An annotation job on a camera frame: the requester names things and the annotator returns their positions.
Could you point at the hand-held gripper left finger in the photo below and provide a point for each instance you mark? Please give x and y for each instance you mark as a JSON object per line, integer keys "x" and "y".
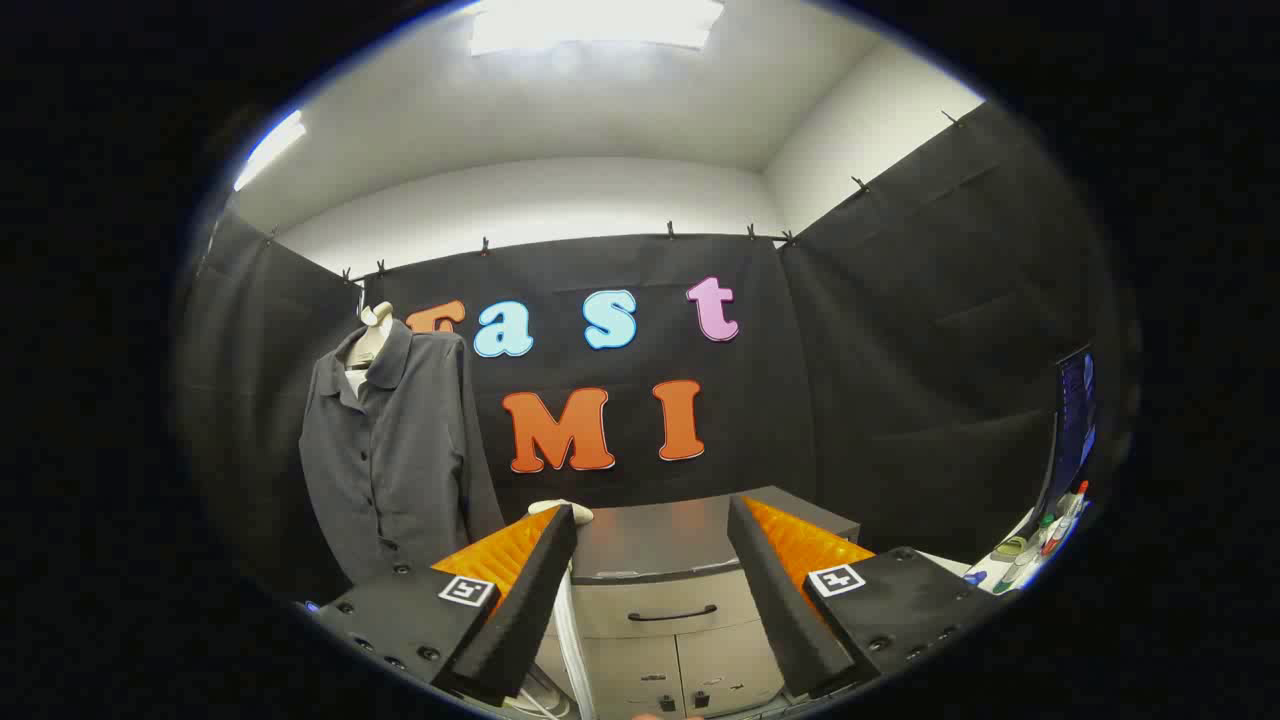
{"x": 530, "y": 600}

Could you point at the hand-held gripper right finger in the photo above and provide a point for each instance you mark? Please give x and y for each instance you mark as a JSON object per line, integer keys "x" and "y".
{"x": 775, "y": 590}

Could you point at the white garment steamer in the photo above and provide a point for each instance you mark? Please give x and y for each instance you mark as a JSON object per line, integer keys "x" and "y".
{"x": 575, "y": 640}

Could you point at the grey button-up shirt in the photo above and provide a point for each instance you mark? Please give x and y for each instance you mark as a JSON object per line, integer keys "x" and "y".
{"x": 400, "y": 470}

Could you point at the cream clothes hanger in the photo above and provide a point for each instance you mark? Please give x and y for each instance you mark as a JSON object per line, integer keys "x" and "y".
{"x": 372, "y": 335}

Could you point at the grey cabinet with drawers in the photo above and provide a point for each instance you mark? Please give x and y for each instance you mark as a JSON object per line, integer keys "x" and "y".
{"x": 650, "y": 540}

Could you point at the cluttered white side table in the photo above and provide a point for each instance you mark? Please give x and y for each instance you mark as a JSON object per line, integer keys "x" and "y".
{"x": 1030, "y": 550}

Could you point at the computer monitor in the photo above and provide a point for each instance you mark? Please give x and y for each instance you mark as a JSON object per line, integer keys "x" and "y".
{"x": 1072, "y": 430}

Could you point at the small ceiling light panel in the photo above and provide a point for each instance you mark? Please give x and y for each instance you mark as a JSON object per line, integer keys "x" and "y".
{"x": 268, "y": 150}

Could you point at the large ceiling light panel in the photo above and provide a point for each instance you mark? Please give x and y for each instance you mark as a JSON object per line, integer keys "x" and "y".
{"x": 600, "y": 22}

